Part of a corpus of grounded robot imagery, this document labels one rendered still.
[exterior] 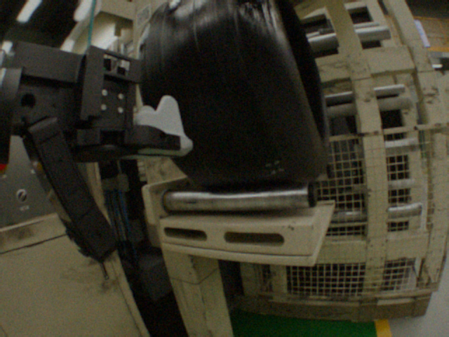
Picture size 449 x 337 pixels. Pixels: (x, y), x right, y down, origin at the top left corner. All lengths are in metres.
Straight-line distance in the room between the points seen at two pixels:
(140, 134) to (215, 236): 0.32
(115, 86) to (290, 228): 0.31
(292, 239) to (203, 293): 0.44
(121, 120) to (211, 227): 0.32
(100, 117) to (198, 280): 0.61
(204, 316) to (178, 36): 0.77
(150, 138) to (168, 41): 0.23
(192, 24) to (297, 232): 0.36
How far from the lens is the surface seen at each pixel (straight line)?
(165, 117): 0.23
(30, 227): 0.70
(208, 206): 0.47
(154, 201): 0.54
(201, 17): 0.35
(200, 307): 0.78
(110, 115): 0.19
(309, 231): 0.37
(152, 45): 0.41
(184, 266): 0.72
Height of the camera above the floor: 0.99
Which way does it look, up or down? 3 degrees down
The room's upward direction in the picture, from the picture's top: 9 degrees counter-clockwise
